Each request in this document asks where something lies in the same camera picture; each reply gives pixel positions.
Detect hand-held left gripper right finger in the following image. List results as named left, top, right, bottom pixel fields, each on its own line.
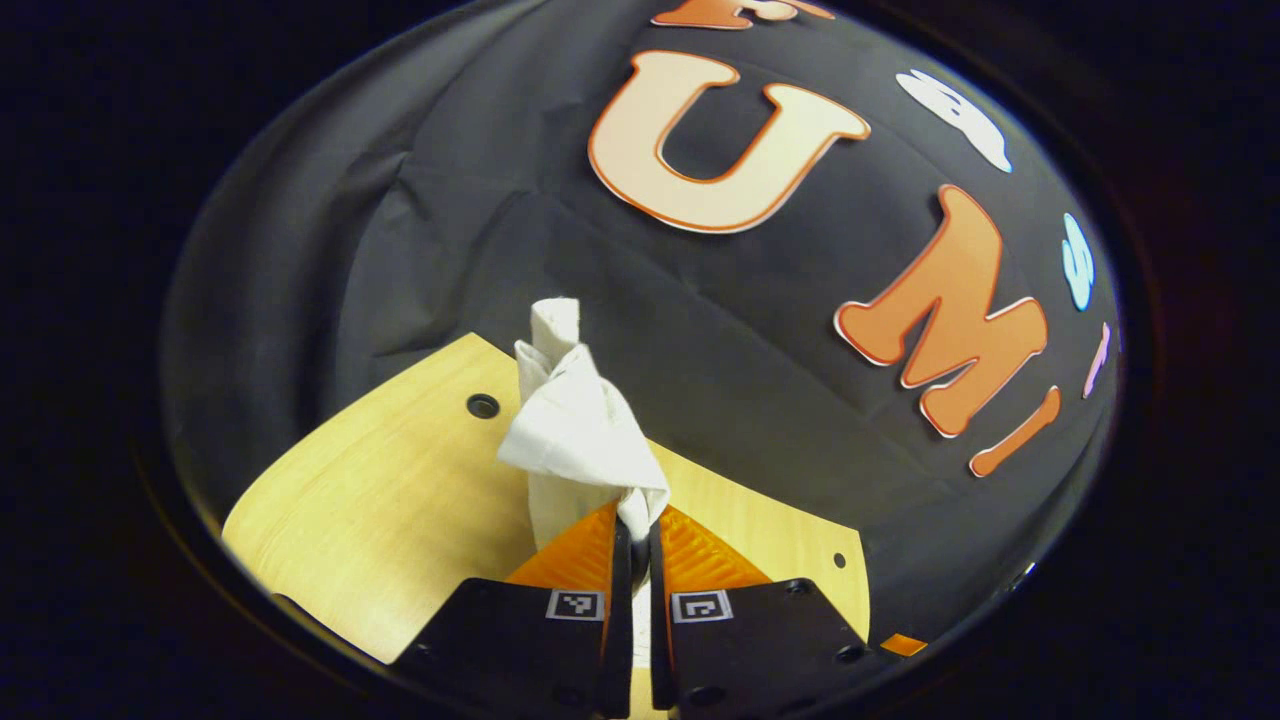
left=648, top=503, right=883, bottom=716

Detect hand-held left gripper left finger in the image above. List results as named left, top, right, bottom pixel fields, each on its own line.
left=390, top=500, right=635, bottom=719

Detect black backdrop cloth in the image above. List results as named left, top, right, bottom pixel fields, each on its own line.
left=160, top=0, right=1126, bottom=661

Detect white jeans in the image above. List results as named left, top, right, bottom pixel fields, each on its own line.
left=497, top=297, right=672, bottom=671

